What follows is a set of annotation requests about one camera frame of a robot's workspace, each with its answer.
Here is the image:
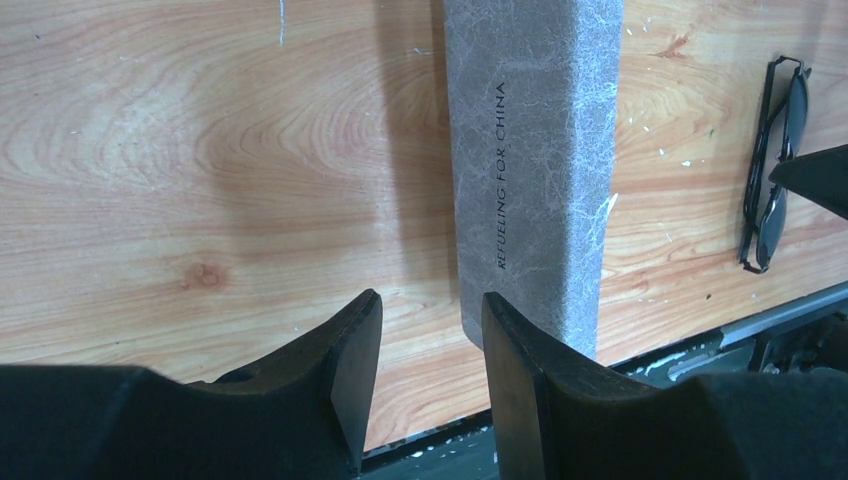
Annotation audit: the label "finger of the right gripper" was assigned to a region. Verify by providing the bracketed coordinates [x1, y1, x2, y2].
[769, 145, 848, 219]

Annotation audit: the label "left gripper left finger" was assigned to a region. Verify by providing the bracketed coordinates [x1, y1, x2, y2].
[1, 290, 383, 479]

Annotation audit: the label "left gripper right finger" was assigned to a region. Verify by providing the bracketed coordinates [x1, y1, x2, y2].
[482, 292, 847, 479]

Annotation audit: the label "black sunglasses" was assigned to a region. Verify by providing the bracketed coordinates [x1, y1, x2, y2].
[738, 56, 811, 274]

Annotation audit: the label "grey glasses case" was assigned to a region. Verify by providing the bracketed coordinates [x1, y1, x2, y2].
[444, 0, 624, 357]

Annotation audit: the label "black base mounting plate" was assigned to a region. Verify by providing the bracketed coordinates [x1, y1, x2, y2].
[363, 284, 847, 479]

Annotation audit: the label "white paper scrap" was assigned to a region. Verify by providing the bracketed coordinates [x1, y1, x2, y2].
[604, 193, 619, 219]

